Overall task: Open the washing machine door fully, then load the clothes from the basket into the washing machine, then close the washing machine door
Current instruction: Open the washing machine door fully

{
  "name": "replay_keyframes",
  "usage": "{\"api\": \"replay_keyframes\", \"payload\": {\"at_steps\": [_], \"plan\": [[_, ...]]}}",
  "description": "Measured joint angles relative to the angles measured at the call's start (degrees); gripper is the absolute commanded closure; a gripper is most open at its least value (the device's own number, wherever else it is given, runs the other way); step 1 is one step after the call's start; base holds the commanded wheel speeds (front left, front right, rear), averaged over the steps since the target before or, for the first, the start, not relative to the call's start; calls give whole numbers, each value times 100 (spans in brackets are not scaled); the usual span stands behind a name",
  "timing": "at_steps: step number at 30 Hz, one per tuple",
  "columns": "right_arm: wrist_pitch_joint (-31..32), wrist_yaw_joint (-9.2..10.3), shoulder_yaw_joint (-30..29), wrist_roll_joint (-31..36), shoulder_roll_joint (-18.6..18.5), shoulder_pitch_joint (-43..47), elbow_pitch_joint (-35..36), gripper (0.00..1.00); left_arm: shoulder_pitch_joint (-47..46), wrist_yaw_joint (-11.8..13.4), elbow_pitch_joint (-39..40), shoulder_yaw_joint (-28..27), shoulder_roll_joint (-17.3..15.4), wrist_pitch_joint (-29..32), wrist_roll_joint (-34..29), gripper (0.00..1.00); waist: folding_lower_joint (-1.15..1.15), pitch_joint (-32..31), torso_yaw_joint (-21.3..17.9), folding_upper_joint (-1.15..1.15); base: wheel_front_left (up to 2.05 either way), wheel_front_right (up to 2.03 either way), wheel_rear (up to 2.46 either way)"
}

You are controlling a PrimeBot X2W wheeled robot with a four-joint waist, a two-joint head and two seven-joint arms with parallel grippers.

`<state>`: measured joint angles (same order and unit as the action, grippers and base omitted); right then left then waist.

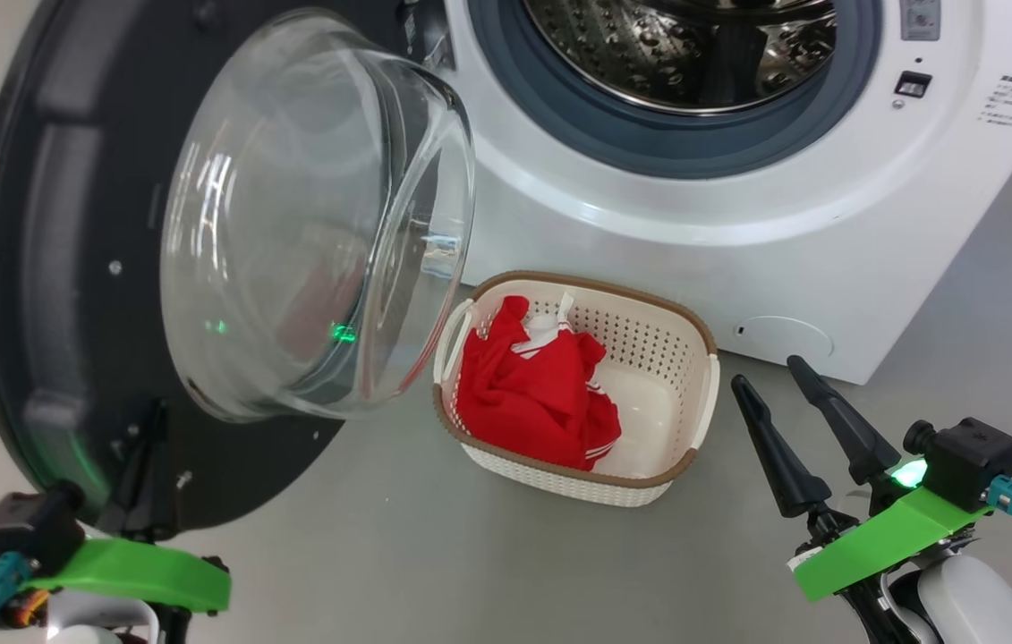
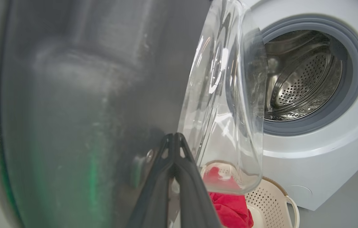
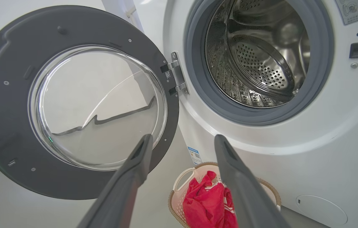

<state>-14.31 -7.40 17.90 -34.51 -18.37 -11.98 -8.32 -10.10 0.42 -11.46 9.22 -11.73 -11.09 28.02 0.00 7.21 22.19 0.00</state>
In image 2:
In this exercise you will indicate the black round glass washer door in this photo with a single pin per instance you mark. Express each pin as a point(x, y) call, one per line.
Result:
point(71, 110)

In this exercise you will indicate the round white filter cover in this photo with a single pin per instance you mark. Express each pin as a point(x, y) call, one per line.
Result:
point(299, 191)

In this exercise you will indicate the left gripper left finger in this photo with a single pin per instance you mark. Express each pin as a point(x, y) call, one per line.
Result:
point(153, 202)

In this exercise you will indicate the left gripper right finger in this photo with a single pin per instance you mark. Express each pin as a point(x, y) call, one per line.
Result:
point(194, 202)

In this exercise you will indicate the red garment thin white stripes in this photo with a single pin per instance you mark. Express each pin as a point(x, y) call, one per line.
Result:
point(229, 209)

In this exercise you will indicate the white front-load washing machine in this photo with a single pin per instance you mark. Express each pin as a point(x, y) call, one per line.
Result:
point(324, 164)

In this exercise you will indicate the cream perforated laundry basket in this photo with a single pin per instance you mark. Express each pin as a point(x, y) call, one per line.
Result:
point(270, 202)

